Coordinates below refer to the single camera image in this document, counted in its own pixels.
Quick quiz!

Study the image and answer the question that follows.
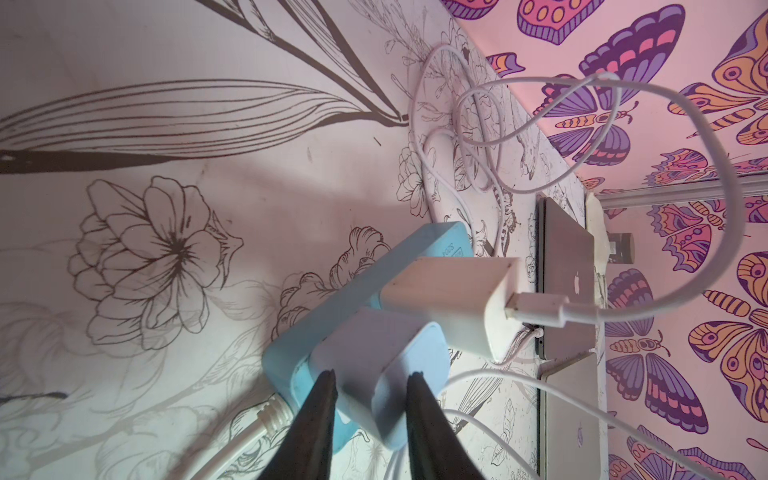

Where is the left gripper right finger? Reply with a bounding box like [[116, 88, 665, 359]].
[[406, 372, 484, 480]]

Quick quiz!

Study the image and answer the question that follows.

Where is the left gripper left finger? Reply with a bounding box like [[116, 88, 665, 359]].
[[258, 370, 338, 480]]

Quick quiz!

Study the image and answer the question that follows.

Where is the light blue charger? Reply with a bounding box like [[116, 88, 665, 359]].
[[308, 307, 450, 451]]

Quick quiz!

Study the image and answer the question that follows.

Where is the white laptop charger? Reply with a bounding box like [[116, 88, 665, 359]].
[[380, 257, 520, 363]]

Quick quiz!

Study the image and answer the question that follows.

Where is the silver laptop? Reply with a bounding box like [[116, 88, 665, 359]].
[[538, 353, 602, 479]]

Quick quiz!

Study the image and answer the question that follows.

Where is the dark grey laptop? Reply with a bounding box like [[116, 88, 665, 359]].
[[536, 197, 596, 361]]

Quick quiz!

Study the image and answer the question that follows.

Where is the white power strip cord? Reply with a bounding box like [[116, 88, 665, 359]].
[[188, 392, 295, 480]]

